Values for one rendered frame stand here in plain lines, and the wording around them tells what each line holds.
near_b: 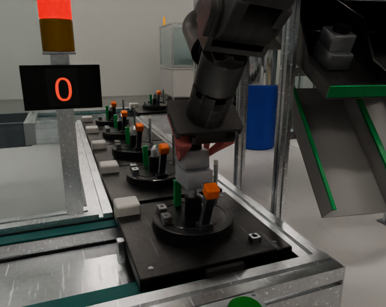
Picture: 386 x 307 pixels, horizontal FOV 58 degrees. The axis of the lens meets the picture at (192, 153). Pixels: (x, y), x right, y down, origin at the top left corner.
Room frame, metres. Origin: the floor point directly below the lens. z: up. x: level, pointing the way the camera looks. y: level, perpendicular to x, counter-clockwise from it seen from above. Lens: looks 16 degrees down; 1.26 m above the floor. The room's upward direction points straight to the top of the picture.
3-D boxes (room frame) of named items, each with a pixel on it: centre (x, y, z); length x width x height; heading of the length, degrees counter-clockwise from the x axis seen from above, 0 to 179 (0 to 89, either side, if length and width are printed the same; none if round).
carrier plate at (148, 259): (0.55, 0.00, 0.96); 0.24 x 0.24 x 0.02; 20
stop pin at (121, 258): (0.51, 0.12, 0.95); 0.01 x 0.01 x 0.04; 20
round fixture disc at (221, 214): (0.55, 0.00, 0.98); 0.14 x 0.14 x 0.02
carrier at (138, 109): (1.90, 0.20, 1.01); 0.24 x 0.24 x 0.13; 20
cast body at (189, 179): (0.56, 0.00, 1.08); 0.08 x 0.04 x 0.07; 20
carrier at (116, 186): (0.79, 0.09, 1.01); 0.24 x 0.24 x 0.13; 20
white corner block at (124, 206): (0.61, 0.12, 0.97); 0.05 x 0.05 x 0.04; 20
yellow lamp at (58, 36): (0.60, 0.22, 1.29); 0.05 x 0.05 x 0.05
